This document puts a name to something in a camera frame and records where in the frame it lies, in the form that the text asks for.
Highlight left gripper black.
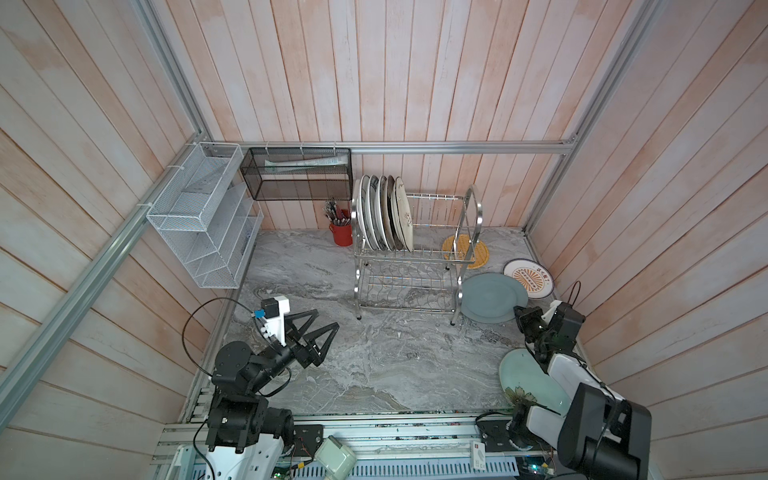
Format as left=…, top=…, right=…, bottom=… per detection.
left=248, top=308, right=339, bottom=392

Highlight stainless steel dish rack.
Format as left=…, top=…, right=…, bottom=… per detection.
left=350, top=175, right=483, bottom=325

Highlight black round plate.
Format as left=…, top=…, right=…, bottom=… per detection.
left=387, top=175, right=403, bottom=250

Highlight white plate green text rim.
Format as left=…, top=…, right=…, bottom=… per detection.
left=361, top=175, right=380, bottom=251

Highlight white plate cloud line pattern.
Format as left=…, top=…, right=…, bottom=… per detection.
left=352, top=179, right=367, bottom=249

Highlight large orange sunburst plate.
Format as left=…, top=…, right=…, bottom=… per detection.
left=374, top=176, right=391, bottom=251

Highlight cream plate red berry pattern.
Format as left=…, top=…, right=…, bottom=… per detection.
left=394, top=177, right=414, bottom=251

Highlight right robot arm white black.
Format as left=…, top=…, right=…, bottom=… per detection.
left=514, top=301, right=652, bottom=479

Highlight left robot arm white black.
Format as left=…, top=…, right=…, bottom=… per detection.
left=201, top=309, right=340, bottom=479

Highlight light green lotus plate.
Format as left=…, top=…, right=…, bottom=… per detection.
left=499, top=348, right=570, bottom=416

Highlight small orange sunburst plate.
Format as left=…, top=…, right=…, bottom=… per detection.
left=503, top=258, right=554, bottom=299

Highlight grey green plain plate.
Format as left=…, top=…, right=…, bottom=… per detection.
left=461, top=273, right=528, bottom=324

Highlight yellow woven round trivet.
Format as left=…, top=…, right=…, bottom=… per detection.
left=442, top=234, right=490, bottom=269

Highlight red utensil cup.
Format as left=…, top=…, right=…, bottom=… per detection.
left=329, top=219, right=353, bottom=247

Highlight white green box device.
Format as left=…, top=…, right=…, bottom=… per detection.
left=315, top=435, right=357, bottom=480

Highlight utensils in red cup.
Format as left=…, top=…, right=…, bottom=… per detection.
left=324, top=199, right=351, bottom=227

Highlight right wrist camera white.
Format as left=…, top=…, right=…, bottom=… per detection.
left=542, top=300, right=563, bottom=325

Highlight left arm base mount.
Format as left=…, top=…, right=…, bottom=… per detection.
left=284, top=424, right=324, bottom=458

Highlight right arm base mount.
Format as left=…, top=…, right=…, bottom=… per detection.
left=475, top=407, right=564, bottom=452

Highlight white wire mesh shelf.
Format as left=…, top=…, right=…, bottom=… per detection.
left=147, top=142, right=263, bottom=290

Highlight black mesh wall basket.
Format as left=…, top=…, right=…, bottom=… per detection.
left=240, top=146, right=353, bottom=202

